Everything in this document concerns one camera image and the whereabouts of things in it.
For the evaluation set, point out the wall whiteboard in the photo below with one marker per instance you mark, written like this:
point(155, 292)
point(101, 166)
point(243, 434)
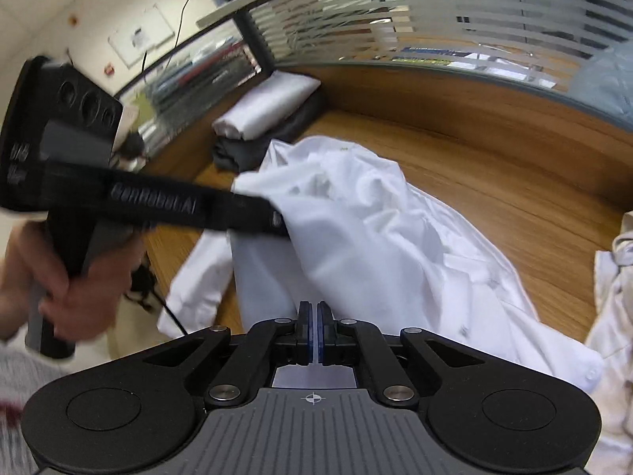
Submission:
point(141, 34)

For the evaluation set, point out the folded dark grey garment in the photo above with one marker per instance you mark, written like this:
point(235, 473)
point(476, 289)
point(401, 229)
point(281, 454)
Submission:
point(242, 156)

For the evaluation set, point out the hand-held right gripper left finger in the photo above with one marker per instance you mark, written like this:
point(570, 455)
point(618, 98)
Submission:
point(307, 329)

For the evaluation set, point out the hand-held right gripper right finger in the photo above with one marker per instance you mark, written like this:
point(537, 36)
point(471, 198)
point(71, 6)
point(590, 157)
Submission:
point(321, 329)

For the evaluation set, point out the crumpled beige garment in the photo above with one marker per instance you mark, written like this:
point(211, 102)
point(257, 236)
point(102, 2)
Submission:
point(613, 307)

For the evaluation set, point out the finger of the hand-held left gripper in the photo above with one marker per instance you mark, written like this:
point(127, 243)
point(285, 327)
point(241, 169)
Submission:
point(262, 215)

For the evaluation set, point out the person's knitted sweater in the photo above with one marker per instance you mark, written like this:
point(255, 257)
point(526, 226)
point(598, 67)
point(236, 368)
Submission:
point(20, 386)

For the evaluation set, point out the person's left hand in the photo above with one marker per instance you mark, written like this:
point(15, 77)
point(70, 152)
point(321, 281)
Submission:
point(99, 287)

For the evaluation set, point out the white dress shirt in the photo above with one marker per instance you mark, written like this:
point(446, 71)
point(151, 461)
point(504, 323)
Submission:
point(371, 232)

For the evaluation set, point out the frosted striped glass partition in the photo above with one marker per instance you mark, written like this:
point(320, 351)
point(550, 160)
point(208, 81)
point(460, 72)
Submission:
point(445, 10)

